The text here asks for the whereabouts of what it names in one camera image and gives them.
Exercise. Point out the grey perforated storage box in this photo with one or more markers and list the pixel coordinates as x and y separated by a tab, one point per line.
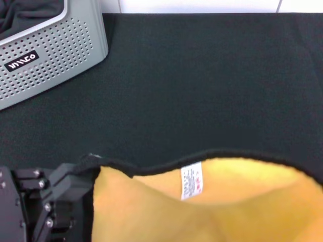
65	50

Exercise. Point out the dark cloth box liner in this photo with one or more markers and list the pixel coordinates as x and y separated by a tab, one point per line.
30	12

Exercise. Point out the yellow towel with black border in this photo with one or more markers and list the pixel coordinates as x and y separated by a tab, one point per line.
227	214

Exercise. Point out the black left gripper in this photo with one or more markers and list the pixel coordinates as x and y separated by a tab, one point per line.
10	209

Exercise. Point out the black tablecloth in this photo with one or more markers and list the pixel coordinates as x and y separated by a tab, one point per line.
176	100

